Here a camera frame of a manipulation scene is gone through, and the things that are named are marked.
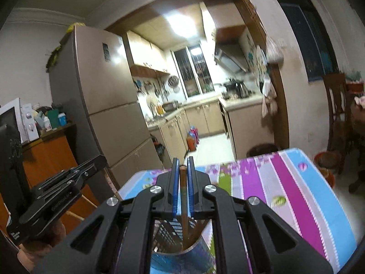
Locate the beige upper kitchen cabinets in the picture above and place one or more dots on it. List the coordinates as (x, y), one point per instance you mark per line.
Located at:
(142, 51)

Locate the hanging white plastic bag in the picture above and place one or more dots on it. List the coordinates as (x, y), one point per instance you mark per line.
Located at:
(273, 51)

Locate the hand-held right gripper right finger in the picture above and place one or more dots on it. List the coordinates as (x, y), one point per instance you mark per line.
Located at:
(190, 188)

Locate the floral striped tablecloth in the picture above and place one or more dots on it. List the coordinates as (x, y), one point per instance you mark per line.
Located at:
(285, 191)

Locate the person's left hand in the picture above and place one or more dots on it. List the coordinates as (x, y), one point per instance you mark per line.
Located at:
(48, 239)

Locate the dark round stool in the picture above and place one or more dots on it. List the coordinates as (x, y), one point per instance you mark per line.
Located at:
(261, 151)

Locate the beige kitchen sink cabinets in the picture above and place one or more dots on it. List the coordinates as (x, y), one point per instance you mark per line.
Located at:
(176, 131)

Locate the red bottles on floor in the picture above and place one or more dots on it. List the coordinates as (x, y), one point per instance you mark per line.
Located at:
(192, 139)

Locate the red plastic basin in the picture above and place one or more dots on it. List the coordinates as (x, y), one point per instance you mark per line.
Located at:
(325, 168)

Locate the beige kitchen counter cabinet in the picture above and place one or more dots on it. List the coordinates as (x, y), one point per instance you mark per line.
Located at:
(251, 125)

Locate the blue perforated utensil holder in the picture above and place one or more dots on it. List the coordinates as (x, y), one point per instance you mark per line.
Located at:
(171, 234)

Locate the orange wooden cabinet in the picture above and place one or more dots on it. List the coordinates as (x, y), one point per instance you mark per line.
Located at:
(57, 154)

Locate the steel kettle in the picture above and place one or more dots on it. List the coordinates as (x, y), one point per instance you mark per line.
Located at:
(242, 90)

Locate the dark window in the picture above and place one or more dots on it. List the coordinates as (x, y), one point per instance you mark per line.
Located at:
(308, 34)

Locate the worn brown chopstick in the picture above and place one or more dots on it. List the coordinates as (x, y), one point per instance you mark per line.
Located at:
(184, 194)

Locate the barred kitchen window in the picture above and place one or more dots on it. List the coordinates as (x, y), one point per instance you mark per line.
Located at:
(185, 71)

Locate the black cooking pot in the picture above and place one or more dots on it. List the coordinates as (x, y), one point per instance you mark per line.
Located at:
(229, 88)

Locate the white microwave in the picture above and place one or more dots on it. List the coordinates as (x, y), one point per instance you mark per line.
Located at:
(30, 134)

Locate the wooden chair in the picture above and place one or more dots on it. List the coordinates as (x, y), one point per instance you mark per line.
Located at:
(333, 91)

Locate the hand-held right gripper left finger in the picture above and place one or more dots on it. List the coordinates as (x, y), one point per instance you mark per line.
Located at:
(175, 188)

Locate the hanging cloth bags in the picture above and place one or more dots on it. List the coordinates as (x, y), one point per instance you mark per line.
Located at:
(269, 97)

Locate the hanging steel colander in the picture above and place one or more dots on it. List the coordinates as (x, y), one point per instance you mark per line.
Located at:
(173, 80)

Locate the steel range hood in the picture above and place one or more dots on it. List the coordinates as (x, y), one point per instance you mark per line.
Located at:
(231, 60)

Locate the beige refrigerator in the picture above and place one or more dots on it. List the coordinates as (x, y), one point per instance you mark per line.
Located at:
(114, 85)

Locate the small white bottle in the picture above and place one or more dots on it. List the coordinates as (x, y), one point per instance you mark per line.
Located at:
(47, 124)

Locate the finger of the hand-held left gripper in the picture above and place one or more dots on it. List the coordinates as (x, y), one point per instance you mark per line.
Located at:
(91, 167)
(57, 185)

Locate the wooden side table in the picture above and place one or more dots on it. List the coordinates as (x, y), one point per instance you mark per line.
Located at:
(358, 137)

